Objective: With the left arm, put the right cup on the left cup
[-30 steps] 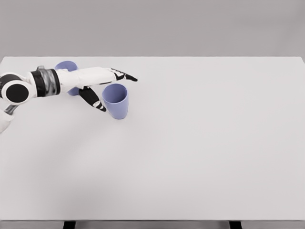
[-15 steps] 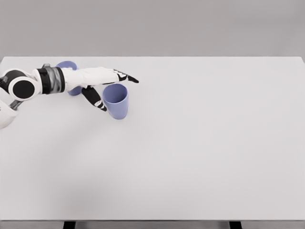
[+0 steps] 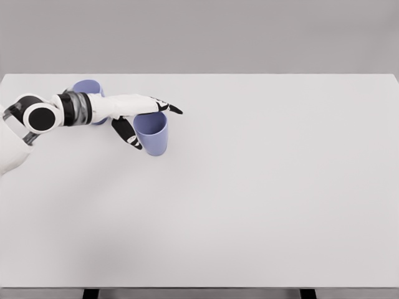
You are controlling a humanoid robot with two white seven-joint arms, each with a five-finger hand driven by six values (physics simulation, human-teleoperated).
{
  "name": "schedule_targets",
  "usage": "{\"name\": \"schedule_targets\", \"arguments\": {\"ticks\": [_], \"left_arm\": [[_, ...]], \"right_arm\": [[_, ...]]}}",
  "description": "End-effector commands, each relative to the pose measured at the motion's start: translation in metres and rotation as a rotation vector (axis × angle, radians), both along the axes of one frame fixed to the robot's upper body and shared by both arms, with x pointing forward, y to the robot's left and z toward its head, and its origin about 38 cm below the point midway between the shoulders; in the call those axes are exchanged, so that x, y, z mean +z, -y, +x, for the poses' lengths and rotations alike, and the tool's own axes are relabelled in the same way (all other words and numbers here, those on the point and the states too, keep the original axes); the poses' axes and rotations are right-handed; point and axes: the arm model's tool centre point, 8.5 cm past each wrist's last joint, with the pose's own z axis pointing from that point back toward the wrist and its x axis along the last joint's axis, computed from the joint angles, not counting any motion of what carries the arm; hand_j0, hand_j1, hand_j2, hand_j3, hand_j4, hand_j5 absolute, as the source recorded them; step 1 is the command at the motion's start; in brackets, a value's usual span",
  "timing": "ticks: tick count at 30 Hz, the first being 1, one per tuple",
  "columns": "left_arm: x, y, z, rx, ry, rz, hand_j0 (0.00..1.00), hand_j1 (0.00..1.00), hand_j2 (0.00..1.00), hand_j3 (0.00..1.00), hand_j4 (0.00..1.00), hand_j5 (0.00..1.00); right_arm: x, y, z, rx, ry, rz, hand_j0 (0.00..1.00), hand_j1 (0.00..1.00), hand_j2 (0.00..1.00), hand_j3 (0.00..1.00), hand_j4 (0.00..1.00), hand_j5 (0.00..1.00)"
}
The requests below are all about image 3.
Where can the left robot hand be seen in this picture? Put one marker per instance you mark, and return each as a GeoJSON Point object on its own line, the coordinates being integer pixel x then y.
{"type": "Point", "coordinates": [134, 104]}

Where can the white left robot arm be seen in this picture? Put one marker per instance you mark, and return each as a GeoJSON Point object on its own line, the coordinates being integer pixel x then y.
{"type": "Point", "coordinates": [43, 116]}

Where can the blue plastic cup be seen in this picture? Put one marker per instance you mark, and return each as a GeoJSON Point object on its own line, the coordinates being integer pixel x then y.
{"type": "Point", "coordinates": [152, 137]}
{"type": "Point", "coordinates": [88, 87]}

